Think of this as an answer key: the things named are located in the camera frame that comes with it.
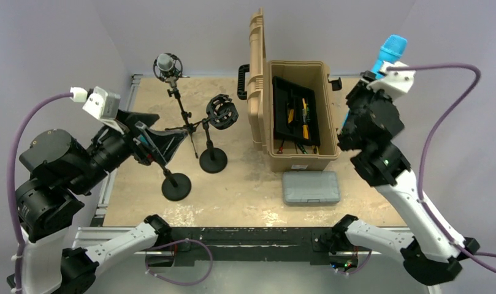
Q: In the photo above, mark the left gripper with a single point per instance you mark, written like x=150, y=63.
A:
x=160, y=145

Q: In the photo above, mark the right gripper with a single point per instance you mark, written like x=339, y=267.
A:
x=360, y=87

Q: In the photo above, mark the blue microphone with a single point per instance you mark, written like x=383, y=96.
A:
x=388, y=52

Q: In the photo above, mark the round base shock mount stand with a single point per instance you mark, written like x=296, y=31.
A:
x=220, y=114

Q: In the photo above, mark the tan tool case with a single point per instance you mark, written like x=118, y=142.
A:
x=255, y=87

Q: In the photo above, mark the round base clip stand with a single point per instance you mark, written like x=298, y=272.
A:
x=176, y=186

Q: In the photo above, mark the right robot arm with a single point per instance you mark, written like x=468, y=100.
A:
x=432, y=251

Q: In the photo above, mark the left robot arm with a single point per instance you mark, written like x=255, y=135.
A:
x=61, y=170

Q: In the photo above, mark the silver microphone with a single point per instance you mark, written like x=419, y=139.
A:
x=166, y=64

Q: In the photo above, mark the black tool tray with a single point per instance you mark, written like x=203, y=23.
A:
x=287, y=112

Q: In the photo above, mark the grey plastic box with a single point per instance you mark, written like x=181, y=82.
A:
x=311, y=188

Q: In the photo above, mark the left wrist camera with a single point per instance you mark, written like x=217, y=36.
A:
x=103, y=106

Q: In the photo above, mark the tripod stand with shock mount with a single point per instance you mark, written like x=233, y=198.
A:
x=173, y=91

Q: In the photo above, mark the yellow handled tool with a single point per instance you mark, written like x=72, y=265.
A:
x=305, y=119

